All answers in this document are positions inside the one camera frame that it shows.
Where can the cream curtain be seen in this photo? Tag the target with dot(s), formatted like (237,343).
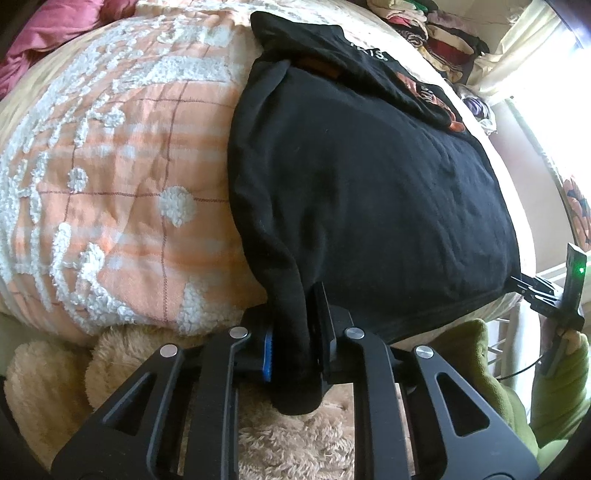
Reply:
(521,46)

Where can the black sweater with orange cuffs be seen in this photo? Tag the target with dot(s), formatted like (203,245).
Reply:
(369,207)

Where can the beige fuzzy blanket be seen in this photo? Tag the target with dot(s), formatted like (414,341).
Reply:
(46,383)

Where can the pink duvet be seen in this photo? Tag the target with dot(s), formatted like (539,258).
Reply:
(27,41)

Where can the window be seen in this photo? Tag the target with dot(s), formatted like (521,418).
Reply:
(554,115)

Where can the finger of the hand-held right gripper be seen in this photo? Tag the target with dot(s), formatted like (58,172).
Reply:
(531,285)

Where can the pile of folded clothes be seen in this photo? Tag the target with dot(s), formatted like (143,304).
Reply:
(443,46)

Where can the person's right forearm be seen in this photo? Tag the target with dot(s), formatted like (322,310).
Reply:
(558,401)

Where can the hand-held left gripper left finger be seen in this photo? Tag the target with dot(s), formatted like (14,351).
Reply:
(267,360)

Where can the peach checked tufted blanket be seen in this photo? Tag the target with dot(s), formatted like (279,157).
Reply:
(115,161)

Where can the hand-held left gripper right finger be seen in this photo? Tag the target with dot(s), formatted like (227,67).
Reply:
(325,323)

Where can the person's green fleece clothing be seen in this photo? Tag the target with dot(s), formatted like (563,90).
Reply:
(471,360)

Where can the floral patterned cloth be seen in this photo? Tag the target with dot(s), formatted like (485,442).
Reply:
(579,207)

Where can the plastic bag with clothes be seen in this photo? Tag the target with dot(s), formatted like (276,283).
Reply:
(475,108)

